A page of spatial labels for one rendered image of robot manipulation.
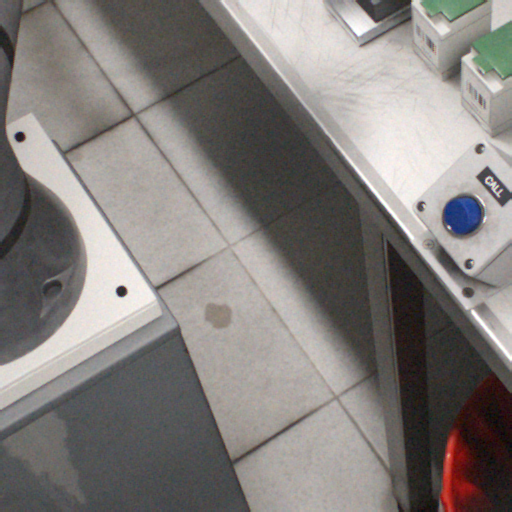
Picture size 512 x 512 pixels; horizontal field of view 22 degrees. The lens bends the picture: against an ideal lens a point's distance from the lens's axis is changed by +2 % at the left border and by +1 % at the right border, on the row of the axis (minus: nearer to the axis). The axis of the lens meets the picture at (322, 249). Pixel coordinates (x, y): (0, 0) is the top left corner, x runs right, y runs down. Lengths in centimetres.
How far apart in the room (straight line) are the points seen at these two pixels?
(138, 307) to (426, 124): 26
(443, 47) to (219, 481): 45
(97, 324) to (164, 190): 115
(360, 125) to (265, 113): 111
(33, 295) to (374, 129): 29
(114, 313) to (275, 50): 27
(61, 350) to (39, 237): 8
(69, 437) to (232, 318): 96
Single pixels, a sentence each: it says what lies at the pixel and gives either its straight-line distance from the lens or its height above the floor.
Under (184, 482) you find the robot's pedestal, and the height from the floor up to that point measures 62.
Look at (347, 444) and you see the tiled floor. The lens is 183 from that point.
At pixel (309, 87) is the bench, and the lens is 104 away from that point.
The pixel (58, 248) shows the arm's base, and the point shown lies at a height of 95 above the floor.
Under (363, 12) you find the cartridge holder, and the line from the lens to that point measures 106.
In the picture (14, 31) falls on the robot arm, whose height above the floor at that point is 106.
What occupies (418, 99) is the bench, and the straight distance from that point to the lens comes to 102.
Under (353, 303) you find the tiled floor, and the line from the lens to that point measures 192.
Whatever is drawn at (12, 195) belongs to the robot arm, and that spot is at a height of 102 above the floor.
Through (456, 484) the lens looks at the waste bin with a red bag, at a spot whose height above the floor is 43.
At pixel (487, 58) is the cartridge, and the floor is 94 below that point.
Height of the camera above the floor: 170
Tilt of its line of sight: 59 degrees down
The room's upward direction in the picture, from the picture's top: 10 degrees counter-clockwise
